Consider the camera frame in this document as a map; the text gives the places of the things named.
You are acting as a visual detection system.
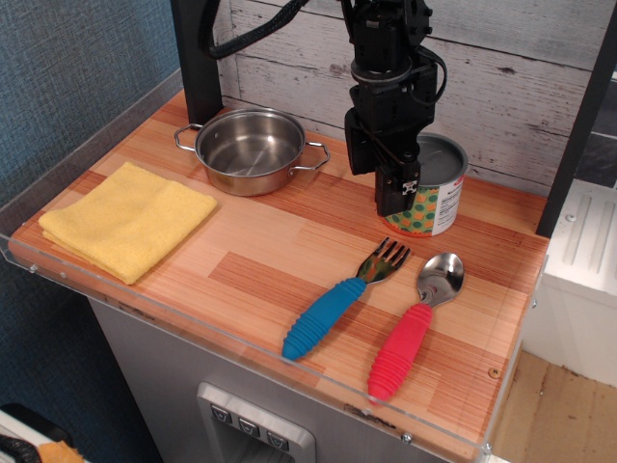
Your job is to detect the black object bottom left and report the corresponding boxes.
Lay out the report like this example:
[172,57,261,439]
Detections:
[1,403,72,462]

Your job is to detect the red handled spoon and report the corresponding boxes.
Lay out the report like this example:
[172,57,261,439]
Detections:
[367,253,465,401]

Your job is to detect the black frame post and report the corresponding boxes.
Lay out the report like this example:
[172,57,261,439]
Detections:
[171,0,223,124]
[536,7,616,238]

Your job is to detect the orange object bottom left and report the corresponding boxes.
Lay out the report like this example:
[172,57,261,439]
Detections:
[38,441,85,463]

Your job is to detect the clear acrylic table guard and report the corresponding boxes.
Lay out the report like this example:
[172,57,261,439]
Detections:
[1,74,548,462]

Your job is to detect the grey toy fridge cabinet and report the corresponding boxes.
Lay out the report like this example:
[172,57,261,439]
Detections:
[90,300,439,462]

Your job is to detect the blue handled fork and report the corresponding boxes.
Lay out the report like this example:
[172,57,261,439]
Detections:
[282,237,412,361]

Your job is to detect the black braided cable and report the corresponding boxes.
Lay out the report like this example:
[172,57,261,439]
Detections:
[198,0,309,61]

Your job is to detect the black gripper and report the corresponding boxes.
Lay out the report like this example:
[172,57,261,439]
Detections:
[344,59,439,217]

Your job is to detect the yellow folded cloth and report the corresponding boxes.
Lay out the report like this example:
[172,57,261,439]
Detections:
[39,162,217,285]

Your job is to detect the black right frame post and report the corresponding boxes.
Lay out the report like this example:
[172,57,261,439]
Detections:
[536,7,616,238]

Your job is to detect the black left frame post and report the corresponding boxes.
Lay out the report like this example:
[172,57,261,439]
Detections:
[171,0,223,124]

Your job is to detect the silver dispenser panel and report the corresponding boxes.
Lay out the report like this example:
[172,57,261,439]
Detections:
[197,382,316,462]

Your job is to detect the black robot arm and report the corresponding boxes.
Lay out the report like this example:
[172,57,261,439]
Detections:
[342,1,447,217]

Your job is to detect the small steel pot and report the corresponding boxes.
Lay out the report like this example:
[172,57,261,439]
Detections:
[174,108,331,197]

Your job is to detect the toy food can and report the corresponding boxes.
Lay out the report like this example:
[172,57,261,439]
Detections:
[383,133,468,237]

